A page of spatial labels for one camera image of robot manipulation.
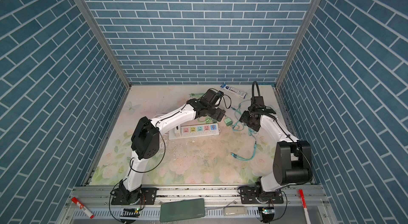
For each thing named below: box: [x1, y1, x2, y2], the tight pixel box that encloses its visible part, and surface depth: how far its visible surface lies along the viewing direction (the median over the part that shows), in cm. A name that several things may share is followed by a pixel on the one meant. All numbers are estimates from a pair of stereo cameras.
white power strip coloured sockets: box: [168, 123, 220, 141], surface depth 96 cm
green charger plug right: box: [224, 116, 234, 127], surface depth 101 cm
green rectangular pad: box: [159, 197, 206, 223], surface depth 72 cm
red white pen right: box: [298, 188, 312, 224], surface depth 72 cm
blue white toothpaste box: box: [219, 83, 248, 99], surface depth 118 cm
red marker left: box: [71, 196, 95, 220], surface depth 71 cm
